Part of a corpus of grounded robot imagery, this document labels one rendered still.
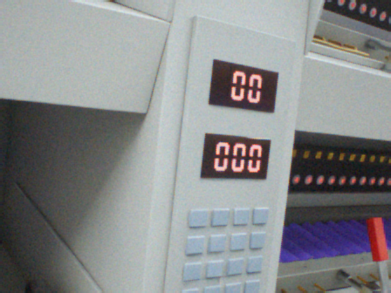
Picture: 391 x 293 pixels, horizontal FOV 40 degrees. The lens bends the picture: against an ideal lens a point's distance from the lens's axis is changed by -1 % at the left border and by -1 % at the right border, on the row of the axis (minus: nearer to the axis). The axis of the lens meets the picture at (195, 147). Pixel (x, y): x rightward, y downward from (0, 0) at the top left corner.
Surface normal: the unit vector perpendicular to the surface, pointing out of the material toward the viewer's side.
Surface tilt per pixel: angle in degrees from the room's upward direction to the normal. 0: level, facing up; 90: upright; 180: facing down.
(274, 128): 90
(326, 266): 15
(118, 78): 105
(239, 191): 90
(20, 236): 90
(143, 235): 90
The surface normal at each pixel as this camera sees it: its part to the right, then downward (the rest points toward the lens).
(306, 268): 0.27, -0.93
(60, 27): 0.57, 0.36
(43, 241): -0.78, -0.05
